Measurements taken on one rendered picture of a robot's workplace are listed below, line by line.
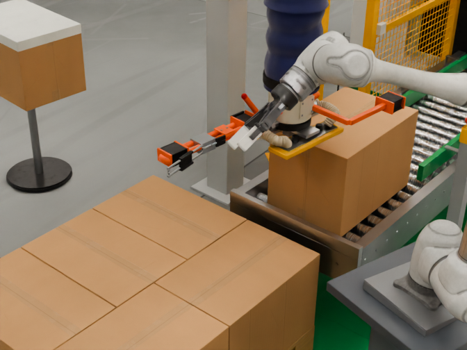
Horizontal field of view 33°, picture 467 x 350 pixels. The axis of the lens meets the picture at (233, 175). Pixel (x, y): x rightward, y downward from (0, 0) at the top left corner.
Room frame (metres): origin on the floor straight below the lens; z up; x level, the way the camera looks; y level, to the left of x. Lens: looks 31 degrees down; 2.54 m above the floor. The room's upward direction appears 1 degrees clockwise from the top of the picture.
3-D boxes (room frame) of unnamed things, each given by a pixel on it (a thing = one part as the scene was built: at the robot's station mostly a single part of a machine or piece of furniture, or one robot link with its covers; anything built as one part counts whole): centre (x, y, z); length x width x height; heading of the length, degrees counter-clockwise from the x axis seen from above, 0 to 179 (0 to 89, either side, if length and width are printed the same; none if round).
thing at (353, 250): (2.88, -0.26, 0.58); 0.70 x 0.03 x 0.06; 50
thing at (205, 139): (2.49, 0.11, 1.18); 0.07 x 0.07 x 0.04; 44
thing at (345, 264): (2.88, -0.26, 0.47); 0.70 x 0.03 x 0.15; 50
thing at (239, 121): (2.64, -0.04, 1.19); 0.10 x 0.08 x 0.06; 44
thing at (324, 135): (2.75, -0.29, 1.08); 0.34 x 0.10 x 0.05; 134
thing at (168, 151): (2.40, 0.21, 1.19); 0.08 x 0.07 x 0.05; 134
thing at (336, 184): (3.17, -0.50, 0.75); 0.60 x 0.40 x 0.40; 141
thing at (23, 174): (4.21, 1.20, 0.31); 0.40 x 0.40 x 0.62
